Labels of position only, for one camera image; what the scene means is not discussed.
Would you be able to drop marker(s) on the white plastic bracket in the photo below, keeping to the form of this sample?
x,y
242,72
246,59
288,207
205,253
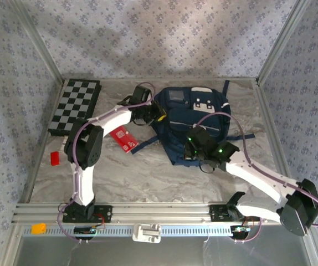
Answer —
x,y
146,232

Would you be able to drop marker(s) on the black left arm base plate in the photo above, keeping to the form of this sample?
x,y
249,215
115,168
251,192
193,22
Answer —
x,y
103,213

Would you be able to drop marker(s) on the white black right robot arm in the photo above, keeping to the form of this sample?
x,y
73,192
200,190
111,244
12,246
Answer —
x,y
258,177

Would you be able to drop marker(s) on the aluminium cross rail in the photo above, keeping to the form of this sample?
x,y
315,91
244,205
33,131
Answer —
x,y
161,212

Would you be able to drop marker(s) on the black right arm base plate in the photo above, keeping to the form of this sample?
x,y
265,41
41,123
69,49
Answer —
x,y
217,213

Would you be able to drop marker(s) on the yellow plastic block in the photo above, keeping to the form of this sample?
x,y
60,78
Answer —
x,y
38,229

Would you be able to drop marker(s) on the aluminium side rail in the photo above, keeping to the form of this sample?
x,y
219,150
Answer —
x,y
272,133
40,155

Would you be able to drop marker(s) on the black grey chessboard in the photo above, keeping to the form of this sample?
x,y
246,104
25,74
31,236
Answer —
x,y
73,105

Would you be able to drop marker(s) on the aluminium frame post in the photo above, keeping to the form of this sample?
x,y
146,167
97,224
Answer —
x,y
38,41
282,41

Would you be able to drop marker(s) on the red pencil pouch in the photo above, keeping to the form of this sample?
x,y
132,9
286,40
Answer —
x,y
124,138

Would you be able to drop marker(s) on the navy blue backpack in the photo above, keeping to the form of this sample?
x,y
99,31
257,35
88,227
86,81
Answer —
x,y
186,119

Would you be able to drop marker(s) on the grey metal panel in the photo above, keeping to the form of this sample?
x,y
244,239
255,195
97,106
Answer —
x,y
175,252

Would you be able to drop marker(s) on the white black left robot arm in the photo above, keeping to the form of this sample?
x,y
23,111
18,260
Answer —
x,y
82,185

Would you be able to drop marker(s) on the small circuit board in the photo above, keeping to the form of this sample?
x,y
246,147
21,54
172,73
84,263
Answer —
x,y
240,229
88,230

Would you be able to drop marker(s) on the small red block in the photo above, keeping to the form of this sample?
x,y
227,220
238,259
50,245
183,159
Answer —
x,y
55,158

